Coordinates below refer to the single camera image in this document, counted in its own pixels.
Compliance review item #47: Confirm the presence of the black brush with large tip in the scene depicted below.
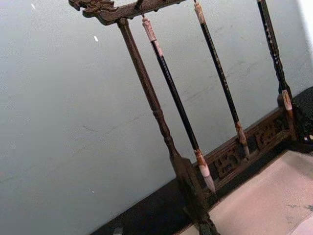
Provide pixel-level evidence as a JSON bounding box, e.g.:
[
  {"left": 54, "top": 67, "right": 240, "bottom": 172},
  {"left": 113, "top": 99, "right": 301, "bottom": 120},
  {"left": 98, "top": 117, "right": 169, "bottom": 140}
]
[{"left": 141, "top": 15, "right": 217, "bottom": 194}]

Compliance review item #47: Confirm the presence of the carved dark wooden brush rack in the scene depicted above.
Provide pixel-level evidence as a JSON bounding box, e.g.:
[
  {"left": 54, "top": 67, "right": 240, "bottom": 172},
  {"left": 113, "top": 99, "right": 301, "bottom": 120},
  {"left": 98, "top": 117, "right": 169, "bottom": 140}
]
[{"left": 68, "top": 0, "right": 305, "bottom": 235}]

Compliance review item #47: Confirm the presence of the thin black calligraphy brush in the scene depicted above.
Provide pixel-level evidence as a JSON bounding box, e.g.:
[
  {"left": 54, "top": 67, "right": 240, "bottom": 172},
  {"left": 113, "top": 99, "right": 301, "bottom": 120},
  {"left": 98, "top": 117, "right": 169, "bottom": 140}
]
[{"left": 193, "top": 0, "right": 251, "bottom": 160}]

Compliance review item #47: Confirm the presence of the black table cloth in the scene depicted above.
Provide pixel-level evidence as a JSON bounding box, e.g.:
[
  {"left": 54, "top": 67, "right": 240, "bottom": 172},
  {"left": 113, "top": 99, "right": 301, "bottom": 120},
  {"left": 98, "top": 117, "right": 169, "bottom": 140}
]
[{"left": 89, "top": 85, "right": 313, "bottom": 235}]

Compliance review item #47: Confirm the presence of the beige felt mat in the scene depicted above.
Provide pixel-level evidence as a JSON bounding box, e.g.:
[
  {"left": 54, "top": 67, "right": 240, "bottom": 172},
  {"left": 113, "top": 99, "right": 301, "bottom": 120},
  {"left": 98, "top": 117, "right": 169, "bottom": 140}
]
[{"left": 178, "top": 148, "right": 313, "bottom": 235}]

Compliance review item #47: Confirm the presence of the black brush with white marks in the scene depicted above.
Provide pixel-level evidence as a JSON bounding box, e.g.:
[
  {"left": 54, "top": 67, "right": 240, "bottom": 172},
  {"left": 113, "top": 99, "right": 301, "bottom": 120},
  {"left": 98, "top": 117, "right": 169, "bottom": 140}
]
[{"left": 256, "top": 0, "right": 298, "bottom": 141}]

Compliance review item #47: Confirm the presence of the plain pale wall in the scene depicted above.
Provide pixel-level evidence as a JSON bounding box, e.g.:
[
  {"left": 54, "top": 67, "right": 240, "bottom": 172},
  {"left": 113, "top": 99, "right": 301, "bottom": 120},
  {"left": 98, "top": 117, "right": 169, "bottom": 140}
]
[{"left": 0, "top": 0, "right": 313, "bottom": 235}]

